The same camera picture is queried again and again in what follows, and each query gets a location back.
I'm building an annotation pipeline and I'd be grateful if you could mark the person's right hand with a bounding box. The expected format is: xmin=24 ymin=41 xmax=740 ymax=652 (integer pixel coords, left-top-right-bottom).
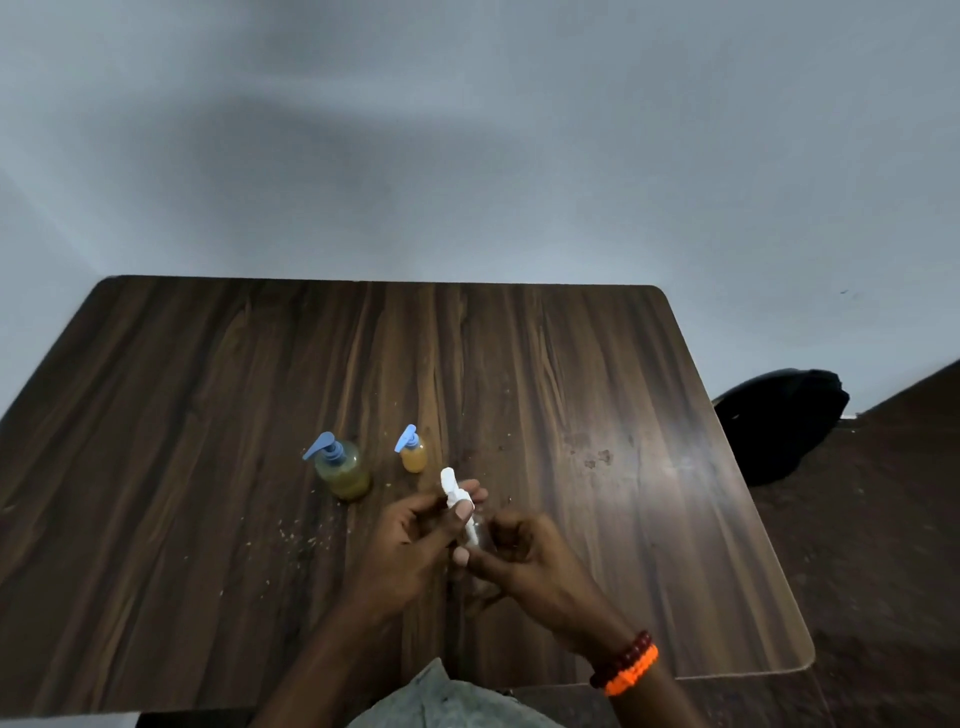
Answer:
xmin=451 ymin=508 xmax=633 ymax=666

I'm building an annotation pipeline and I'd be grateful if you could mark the person's left hand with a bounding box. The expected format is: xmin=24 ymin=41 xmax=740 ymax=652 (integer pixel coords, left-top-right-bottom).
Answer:
xmin=351 ymin=480 xmax=489 ymax=625

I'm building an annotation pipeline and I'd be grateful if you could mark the small clear plastic bottle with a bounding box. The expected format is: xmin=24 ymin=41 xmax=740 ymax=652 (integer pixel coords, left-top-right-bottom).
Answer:
xmin=465 ymin=511 xmax=502 ymax=598

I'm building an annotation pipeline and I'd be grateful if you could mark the person's right forearm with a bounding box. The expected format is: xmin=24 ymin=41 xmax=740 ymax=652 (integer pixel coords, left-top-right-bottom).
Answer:
xmin=609 ymin=651 xmax=708 ymax=728

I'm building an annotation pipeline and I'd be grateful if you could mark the person's left forearm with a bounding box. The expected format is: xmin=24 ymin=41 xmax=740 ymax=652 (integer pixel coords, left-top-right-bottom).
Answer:
xmin=251 ymin=596 xmax=408 ymax=728

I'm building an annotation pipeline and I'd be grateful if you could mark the small blue-pump orange liquid bottle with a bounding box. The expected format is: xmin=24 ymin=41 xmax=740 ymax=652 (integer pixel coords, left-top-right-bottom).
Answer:
xmin=394 ymin=424 xmax=429 ymax=474

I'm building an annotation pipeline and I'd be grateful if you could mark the large blue-pump yellow liquid bottle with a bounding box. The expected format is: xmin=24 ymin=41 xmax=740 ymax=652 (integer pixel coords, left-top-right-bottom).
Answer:
xmin=302 ymin=431 xmax=373 ymax=502

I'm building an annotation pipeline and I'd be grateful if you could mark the grey clothing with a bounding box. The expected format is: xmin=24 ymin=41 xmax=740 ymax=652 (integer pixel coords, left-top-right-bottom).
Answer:
xmin=346 ymin=658 xmax=565 ymax=728

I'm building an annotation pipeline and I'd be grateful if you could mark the black bag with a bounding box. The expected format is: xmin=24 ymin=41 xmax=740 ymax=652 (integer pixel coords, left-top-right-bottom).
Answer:
xmin=712 ymin=368 xmax=851 ymax=488

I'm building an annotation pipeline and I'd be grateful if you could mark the dark red bead bracelet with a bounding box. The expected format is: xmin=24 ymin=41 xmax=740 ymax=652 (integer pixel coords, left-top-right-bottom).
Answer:
xmin=588 ymin=630 xmax=654 ymax=690

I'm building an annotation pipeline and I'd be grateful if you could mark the orange bead bracelet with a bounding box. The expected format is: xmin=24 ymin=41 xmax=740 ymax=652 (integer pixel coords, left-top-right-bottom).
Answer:
xmin=603 ymin=643 xmax=660 ymax=699

